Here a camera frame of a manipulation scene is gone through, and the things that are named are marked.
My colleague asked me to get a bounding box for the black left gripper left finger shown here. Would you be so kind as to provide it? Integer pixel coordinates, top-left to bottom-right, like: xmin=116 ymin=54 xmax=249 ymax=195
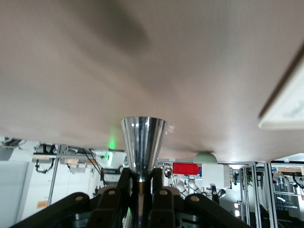
xmin=9 ymin=167 xmax=133 ymax=228

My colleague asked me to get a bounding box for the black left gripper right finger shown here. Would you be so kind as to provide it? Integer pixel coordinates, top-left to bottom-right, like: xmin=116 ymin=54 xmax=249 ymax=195
xmin=149 ymin=167 xmax=251 ymax=228

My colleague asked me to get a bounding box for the silver metal jigger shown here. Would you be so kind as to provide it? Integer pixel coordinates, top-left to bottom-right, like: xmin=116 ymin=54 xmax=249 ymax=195
xmin=120 ymin=116 xmax=168 ymax=190

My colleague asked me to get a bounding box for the clear crystal wine glass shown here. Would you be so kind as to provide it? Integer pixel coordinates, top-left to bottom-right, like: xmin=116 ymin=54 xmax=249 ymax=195
xmin=165 ymin=123 xmax=177 ymax=136

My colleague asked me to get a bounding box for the red box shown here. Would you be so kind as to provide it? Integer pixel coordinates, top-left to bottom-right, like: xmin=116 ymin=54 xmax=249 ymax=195
xmin=172 ymin=162 xmax=202 ymax=175

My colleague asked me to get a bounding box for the white box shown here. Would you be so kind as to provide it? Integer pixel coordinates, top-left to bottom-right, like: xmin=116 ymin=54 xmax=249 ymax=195
xmin=201 ymin=163 xmax=231 ymax=190

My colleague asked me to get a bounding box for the green ceramic bowl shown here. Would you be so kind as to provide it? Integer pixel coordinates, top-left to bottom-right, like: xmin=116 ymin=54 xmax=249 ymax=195
xmin=193 ymin=152 xmax=218 ymax=164

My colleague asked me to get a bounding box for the aluminium shelving rack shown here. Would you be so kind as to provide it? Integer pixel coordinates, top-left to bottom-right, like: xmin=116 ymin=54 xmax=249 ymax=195
xmin=239 ymin=161 xmax=304 ymax=228

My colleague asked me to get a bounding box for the brown table cover sheet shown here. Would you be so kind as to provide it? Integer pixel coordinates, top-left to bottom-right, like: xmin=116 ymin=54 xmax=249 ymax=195
xmin=0 ymin=0 xmax=304 ymax=164

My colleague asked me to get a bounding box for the cream rabbit print tray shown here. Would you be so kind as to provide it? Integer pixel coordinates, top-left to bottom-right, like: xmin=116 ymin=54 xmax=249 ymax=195
xmin=258 ymin=46 xmax=304 ymax=131

